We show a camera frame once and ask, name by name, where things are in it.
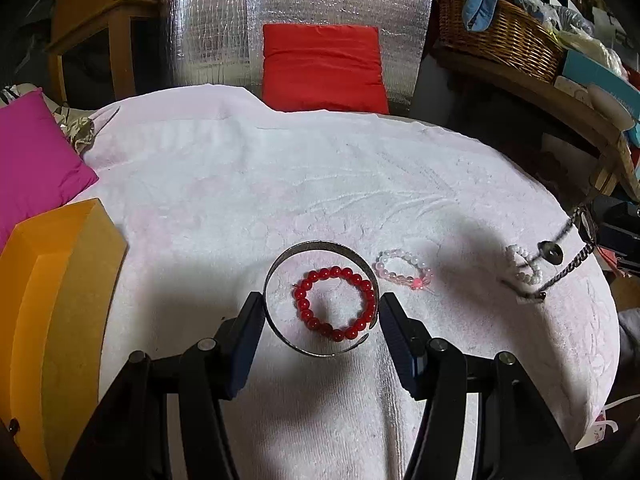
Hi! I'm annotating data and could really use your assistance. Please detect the yellow wooden stand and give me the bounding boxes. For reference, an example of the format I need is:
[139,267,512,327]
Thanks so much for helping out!
[44,0,168,107]

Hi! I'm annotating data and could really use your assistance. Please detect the magenta pillow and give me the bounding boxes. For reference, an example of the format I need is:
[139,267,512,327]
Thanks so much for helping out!
[0,89,100,253]

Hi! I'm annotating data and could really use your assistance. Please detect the orange box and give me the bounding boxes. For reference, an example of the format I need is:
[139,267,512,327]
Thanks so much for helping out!
[0,198,128,480]

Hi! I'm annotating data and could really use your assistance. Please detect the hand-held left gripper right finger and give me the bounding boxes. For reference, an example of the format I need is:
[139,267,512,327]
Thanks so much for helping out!
[378,292,583,480]

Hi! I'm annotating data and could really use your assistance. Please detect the silver metal bangle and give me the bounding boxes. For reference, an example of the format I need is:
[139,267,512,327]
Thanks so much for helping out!
[263,241,382,358]

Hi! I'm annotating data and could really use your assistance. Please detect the pale translucent bead bracelet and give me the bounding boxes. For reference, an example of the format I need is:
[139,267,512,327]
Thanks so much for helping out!
[375,247,435,292]

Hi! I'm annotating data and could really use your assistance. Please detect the red bead bracelet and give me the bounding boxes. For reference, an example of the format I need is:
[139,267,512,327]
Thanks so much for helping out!
[293,266,375,342]

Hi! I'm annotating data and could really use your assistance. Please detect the white paper bag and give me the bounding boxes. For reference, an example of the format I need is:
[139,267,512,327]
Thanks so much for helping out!
[574,400,623,452]

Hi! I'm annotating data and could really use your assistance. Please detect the red pillow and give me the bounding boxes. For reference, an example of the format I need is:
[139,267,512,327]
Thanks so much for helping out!
[261,23,390,115]

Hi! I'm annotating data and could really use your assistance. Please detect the curved wooden shelf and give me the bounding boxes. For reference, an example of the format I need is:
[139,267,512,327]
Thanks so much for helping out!
[432,42,640,201]

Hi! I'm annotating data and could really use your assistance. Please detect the white fluffy blanket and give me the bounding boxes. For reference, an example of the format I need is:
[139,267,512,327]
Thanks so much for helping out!
[82,84,623,480]

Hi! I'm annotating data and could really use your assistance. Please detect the teal box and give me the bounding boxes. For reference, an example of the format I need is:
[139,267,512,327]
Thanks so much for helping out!
[560,49,640,123]

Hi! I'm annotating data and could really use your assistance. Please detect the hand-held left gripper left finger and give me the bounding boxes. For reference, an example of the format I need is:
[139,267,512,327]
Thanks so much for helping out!
[62,291,266,480]

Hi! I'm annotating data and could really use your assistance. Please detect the wicker basket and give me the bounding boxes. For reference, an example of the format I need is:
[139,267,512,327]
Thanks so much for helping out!
[436,0,566,84]

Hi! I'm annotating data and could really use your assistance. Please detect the white pearl bracelet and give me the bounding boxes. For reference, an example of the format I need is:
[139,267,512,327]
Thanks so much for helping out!
[506,243,544,286]

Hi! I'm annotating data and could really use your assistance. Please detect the silver foil insulation panel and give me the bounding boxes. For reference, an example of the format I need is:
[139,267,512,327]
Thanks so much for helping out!
[161,0,435,111]

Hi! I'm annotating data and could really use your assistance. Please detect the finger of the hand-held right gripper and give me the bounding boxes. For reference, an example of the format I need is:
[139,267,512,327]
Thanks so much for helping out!
[520,209,597,267]
[501,241,599,304]

